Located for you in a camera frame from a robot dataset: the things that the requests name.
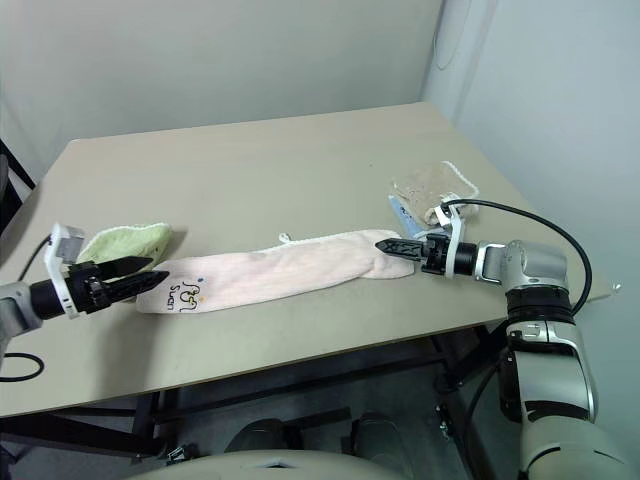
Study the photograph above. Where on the black metal table frame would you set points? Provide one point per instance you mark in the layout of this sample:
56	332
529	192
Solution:
145	415

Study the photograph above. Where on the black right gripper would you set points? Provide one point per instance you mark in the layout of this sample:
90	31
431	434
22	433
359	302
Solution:
435	256

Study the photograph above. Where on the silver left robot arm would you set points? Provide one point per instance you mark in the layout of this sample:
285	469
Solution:
17	305

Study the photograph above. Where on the beige towel with white trim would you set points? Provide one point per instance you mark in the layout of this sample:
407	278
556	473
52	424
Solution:
430	187

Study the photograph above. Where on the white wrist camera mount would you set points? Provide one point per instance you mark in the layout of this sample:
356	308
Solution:
454	225
62	245

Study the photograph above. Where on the black stand frame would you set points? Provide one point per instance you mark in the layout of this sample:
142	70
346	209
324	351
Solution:
12	185

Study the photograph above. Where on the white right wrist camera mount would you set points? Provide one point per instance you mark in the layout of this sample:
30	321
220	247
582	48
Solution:
454	225

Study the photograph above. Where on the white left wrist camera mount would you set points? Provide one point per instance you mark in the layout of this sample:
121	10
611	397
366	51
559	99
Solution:
62	245

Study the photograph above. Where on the dark rounded shape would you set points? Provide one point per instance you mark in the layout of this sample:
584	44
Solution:
262	434
375	432

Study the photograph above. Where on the pink towel with embroidery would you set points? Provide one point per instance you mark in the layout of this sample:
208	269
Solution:
280	272

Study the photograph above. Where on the light green towel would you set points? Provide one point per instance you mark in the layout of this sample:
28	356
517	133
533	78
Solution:
130	240

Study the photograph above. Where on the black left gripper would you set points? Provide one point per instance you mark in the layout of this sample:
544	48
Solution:
87	290

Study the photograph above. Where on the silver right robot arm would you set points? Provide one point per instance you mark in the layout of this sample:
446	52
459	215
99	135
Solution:
550	350

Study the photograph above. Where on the blue and white cloth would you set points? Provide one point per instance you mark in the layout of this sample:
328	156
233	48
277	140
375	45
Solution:
406	217

